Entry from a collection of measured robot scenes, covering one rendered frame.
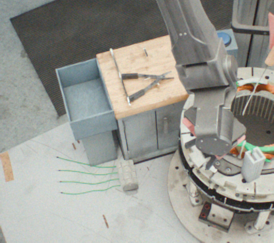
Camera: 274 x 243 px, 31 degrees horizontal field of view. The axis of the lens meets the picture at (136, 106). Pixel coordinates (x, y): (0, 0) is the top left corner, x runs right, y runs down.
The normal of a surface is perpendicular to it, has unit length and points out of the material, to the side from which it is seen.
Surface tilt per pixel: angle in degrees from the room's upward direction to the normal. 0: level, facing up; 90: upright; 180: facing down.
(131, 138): 90
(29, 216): 0
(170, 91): 0
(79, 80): 90
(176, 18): 78
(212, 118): 21
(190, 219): 0
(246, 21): 90
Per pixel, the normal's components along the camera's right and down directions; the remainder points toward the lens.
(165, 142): 0.28, 0.80
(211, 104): -0.41, -0.55
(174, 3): -0.26, 0.69
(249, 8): -0.17, 0.83
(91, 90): -0.07, -0.55
